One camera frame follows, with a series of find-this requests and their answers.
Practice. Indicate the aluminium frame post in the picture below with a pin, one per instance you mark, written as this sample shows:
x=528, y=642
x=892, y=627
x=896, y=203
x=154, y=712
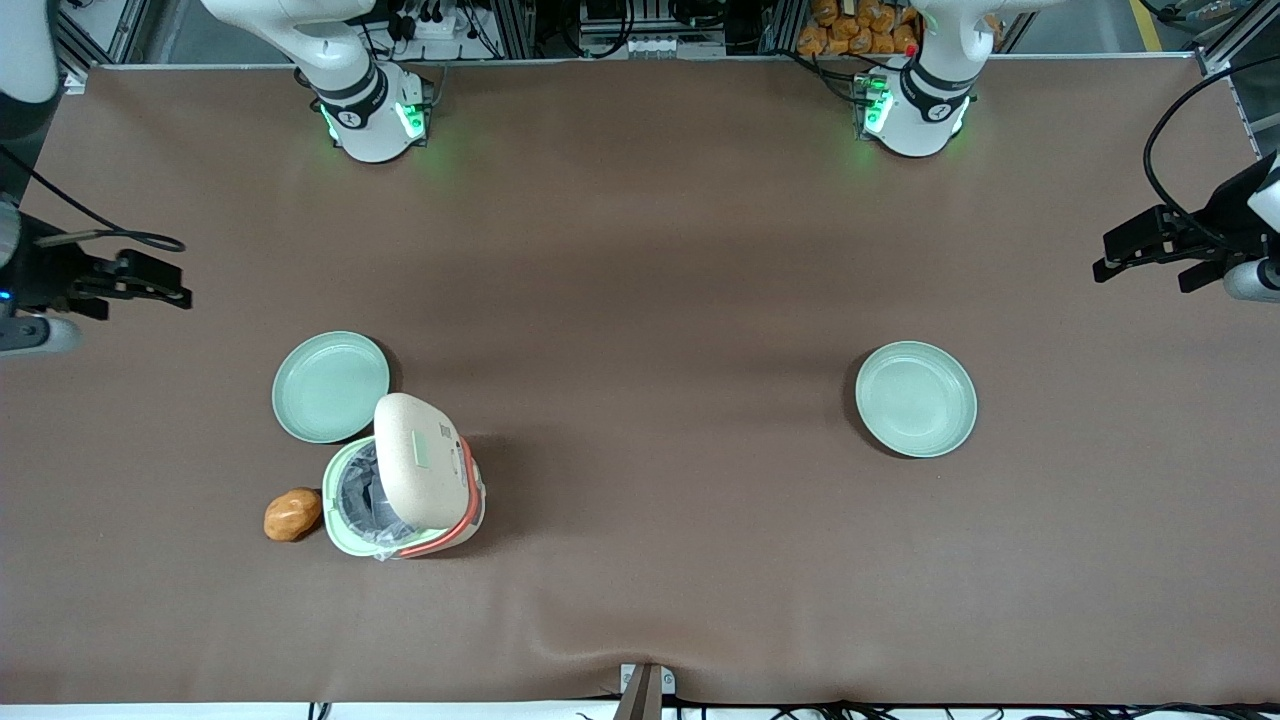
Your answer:
x=100, y=35
x=1235, y=40

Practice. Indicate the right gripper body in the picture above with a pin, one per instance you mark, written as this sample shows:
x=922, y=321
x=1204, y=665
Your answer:
x=40, y=276

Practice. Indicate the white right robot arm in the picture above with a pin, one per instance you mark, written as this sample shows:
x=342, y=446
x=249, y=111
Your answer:
x=365, y=110

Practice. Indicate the grey metal mount bracket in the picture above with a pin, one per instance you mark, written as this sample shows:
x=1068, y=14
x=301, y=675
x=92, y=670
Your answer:
x=645, y=690

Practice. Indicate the brown table mat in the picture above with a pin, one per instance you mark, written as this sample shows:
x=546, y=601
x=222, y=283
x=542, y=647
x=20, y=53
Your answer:
x=650, y=300

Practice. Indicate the cream rice cooker orange trim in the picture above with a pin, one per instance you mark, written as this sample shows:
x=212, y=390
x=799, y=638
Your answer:
x=420, y=465

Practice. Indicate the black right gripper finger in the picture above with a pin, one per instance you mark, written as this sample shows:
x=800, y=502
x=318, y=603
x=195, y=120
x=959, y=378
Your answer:
x=155, y=280
x=90, y=305

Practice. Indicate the clear plastic bag liner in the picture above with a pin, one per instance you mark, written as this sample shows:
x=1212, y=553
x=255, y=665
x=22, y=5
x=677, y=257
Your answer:
x=360, y=505

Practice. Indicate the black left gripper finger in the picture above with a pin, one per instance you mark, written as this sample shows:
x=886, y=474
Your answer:
x=1202, y=276
x=1150, y=235

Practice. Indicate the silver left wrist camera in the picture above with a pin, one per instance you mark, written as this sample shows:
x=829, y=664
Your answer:
x=1252, y=281

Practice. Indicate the white terminal block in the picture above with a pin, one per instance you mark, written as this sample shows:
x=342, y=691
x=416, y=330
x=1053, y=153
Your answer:
x=675, y=46

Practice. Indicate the white power strip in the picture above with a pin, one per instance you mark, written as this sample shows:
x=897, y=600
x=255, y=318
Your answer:
x=435, y=22

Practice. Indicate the pale green plate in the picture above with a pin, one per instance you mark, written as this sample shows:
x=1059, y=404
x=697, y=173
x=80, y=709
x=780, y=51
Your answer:
x=325, y=388
x=916, y=400

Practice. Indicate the bag of orange bread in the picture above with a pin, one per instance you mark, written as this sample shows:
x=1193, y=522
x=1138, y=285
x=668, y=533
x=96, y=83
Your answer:
x=855, y=28

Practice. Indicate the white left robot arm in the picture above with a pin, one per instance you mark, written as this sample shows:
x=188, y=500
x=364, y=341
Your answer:
x=930, y=110

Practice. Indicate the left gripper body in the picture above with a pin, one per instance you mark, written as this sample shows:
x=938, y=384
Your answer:
x=1226, y=212

